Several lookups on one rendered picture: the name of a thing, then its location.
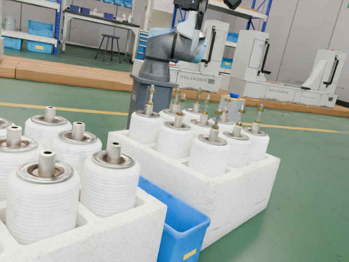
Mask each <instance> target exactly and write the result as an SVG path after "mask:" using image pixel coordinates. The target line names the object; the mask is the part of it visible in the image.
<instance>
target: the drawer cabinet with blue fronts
mask: <svg viewBox="0 0 349 262"><path fill-rule="evenodd" d="M148 34H149V31H145V30H139V33H138V40H137V47H136V55H135V59H138V60H142V58H143V48H146V45H147V38H148ZM134 41H135V34H134V32H133V31H132V35H131V42H130V50H129V52H130V53H132V52H133V45H134ZM128 59H129V62H131V63H132V61H131V60H132V55H129V57H128Z"/></svg>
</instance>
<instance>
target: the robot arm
mask: <svg viewBox="0 0 349 262"><path fill-rule="evenodd" d="M223 1H224V3H225V5H226V6H227V7H228V8H229V9H232V10H235V9H236V8H237V7H238V6H239V5H240V4H241V0H223ZM173 4H174V6H175V8H179V9H181V10H184V11H186V16H185V21H184V22H181V23H178V24H177V31H178V33H175V29H169V28H151V29H150V30H149V34H148V38H147V45H146V51H145V58H144V62H143V64H142V66H141V68H140V70H139V73H138V77H141V78H144V79H147V80H153V81H158V82H170V70H169V61H170V59H174V60H180V61H185V62H189V63H200V61H201V60H202V57H203V55H204V52H205V49H206V46H207V42H208V40H207V39H206V38H205V36H206V35H205V32H204V31H203V29H204V24H205V19H206V14H207V9H208V4H209V0H173Z"/></svg>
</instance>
